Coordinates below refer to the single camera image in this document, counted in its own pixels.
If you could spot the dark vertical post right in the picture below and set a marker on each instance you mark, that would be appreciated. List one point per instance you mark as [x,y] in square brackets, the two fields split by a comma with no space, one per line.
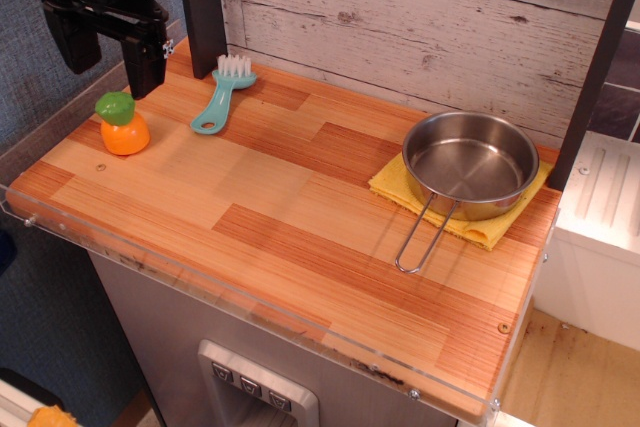
[604,54]

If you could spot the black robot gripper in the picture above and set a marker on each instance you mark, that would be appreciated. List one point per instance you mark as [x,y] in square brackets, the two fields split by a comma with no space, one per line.
[75,25]

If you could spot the teal dish brush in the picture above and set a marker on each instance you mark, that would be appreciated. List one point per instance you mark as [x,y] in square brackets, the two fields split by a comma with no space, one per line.
[232,73]

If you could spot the stainless steel pot with handle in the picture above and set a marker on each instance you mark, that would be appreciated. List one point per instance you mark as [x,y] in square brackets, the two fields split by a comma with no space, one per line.
[468,166]

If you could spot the yellow object bottom left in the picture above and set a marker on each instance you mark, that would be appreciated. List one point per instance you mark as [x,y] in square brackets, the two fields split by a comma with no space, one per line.
[51,416]

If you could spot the yellow folded cloth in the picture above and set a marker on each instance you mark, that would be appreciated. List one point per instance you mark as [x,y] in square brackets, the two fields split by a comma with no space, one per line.
[392,183]

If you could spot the grey toy fridge cabinet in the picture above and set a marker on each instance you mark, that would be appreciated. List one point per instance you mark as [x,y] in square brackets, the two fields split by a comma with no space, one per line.
[165,329]

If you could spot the orange toy carrot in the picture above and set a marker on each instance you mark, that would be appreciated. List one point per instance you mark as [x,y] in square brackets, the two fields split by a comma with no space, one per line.
[124,131]

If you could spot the clear acrylic front guard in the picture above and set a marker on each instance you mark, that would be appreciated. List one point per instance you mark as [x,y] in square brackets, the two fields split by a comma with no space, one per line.
[317,266]

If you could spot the silver dispenser panel with buttons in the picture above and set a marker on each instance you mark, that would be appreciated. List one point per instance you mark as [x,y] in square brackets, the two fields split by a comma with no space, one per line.
[252,389]

